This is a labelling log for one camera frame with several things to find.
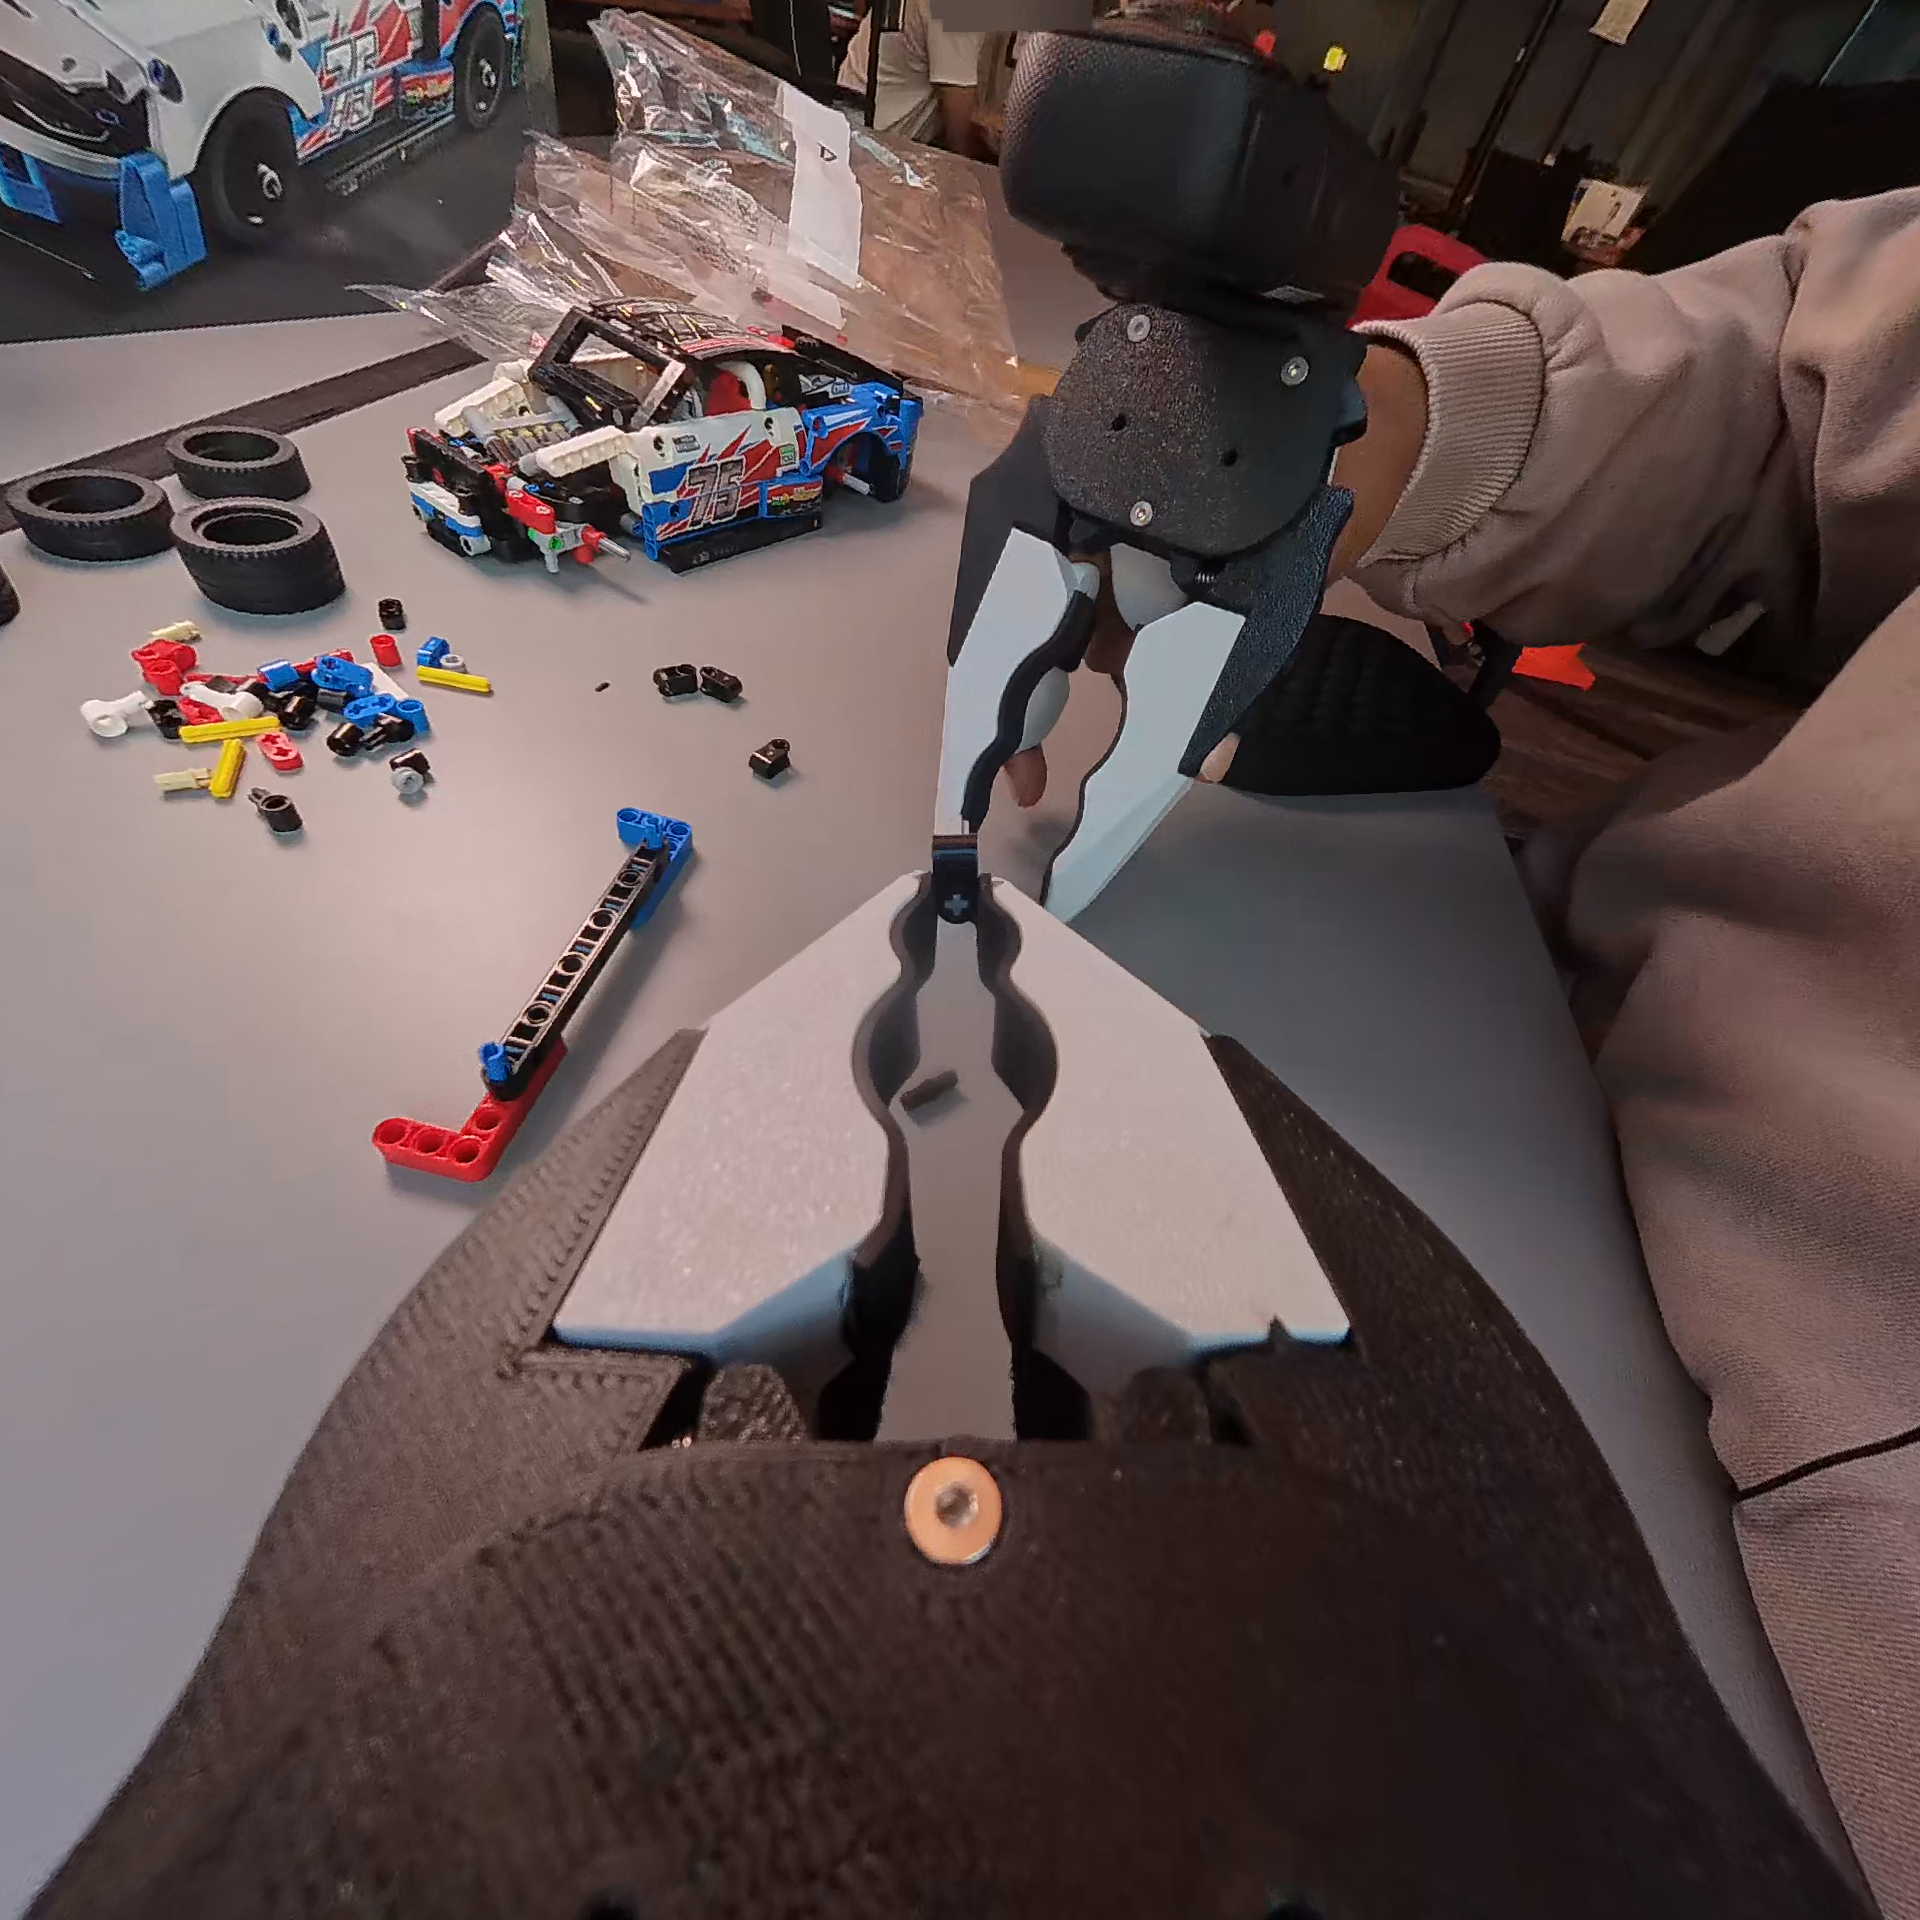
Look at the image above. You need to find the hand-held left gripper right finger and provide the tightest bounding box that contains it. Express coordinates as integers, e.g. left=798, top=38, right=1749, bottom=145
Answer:
left=974, top=874, right=1354, bottom=1389

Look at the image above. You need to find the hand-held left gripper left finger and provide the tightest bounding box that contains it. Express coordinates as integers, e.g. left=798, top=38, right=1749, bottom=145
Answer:
left=552, top=871, right=936, bottom=1356

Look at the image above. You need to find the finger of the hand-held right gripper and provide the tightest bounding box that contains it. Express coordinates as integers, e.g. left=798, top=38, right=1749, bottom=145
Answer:
left=933, top=526, right=1109, bottom=840
left=1039, top=608, right=1251, bottom=920

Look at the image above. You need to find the person's right forearm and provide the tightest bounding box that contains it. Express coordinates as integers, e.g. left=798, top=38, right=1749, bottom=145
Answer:
left=1350, top=187, right=1920, bottom=692

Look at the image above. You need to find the black blue red lego beam assembly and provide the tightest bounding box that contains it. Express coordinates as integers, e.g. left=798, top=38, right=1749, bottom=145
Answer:
left=373, top=807, right=697, bottom=1188

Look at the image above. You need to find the blue white lego race car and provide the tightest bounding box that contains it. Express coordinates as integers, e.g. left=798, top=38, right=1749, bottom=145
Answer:
left=402, top=297, right=928, bottom=575

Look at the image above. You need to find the pile of mixed lego pieces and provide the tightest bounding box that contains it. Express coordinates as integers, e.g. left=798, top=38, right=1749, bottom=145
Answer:
left=83, top=597, right=498, bottom=835

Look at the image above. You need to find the printed lego set box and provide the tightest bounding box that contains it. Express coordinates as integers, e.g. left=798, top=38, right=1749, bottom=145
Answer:
left=0, top=0, right=560, bottom=343

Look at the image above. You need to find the person's right hand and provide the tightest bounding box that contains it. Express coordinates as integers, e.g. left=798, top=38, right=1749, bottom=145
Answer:
left=1003, top=335, right=1428, bottom=813

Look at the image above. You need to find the red plastic cart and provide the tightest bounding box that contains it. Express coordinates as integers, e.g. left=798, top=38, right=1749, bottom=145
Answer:
left=1358, top=226, right=1487, bottom=326

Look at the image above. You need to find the clear plastic bag white label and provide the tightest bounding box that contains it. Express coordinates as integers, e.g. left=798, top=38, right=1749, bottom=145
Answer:
left=593, top=9, right=1022, bottom=407

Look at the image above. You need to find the person's beige sweatshirt torso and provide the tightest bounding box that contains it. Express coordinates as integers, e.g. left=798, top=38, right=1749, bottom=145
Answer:
left=1516, top=629, right=1920, bottom=1877

